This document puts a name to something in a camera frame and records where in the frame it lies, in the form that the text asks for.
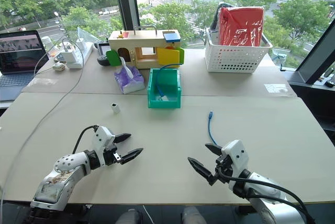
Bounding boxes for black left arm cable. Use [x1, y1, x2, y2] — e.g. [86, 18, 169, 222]
[72, 125, 99, 154]

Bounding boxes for blue Ethernet cable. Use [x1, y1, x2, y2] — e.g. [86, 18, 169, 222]
[207, 111, 224, 148]
[155, 63, 182, 102]

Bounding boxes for wooden latch busy box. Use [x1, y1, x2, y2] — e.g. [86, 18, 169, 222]
[106, 26, 185, 70]

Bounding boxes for white perforated plastic basket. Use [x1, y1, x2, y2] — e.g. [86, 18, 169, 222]
[204, 27, 273, 74]

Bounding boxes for small dark objects on sill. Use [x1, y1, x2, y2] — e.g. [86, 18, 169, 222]
[317, 74, 335, 88]

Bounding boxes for open laptop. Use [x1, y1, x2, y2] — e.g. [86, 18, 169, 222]
[0, 30, 50, 102]

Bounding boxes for white plastic bottle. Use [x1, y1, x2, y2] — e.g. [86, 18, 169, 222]
[41, 36, 53, 52]

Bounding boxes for purple tissue pack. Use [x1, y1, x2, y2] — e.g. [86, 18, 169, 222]
[113, 57, 146, 95]

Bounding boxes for slanted dark window frame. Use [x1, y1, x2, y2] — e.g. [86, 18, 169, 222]
[296, 20, 335, 85]

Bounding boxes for dark rounded grey shape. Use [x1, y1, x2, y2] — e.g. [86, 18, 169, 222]
[114, 208, 143, 224]
[181, 206, 208, 224]

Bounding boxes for white power strip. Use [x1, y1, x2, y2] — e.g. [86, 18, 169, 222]
[66, 41, 95, 70]

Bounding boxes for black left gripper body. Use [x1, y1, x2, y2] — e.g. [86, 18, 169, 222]
[103, 142, 124, 167]

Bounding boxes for long white cable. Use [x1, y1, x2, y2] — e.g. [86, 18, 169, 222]
[0, 38, 85, 210]

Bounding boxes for small beige shell object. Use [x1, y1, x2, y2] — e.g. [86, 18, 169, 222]
[52, 61, 68, 73]

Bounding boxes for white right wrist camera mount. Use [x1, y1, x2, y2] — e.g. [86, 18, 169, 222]
[221, 139, 250, 181]

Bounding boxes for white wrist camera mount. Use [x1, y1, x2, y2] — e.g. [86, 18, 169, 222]
[92, 126, 116, 167]
[221, 139, 250, 181]

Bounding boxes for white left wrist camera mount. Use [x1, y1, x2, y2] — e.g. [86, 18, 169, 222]
[92, 126, 116, 167]

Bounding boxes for black item behind basket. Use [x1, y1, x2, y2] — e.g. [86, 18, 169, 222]
[210, 2, 234, 33]

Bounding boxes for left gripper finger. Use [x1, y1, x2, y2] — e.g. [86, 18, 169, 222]
[120, 147, 144, 165]
[114, 132, 132, 144]

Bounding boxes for white charger block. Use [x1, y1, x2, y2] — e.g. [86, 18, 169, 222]
[55, 50, 77, 64]

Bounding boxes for red bag in plastic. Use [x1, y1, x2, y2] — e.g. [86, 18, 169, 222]
[218, 6, 265, 47]

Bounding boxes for black handheld controller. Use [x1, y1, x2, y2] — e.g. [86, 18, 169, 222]
[94, 41, 111, 66]

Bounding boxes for green plastic bin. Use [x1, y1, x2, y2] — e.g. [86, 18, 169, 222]
[147, 68, 182, 109]

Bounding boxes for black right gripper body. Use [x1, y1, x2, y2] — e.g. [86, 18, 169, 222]
[214, 154, 234, 182]

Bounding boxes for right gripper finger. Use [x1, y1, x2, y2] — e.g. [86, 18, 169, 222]
[205, 143, 224, 157]
[187, 156, 218, 186]

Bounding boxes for clear plastic sheet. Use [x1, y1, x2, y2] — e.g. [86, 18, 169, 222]
[76, 26, 95, 44]

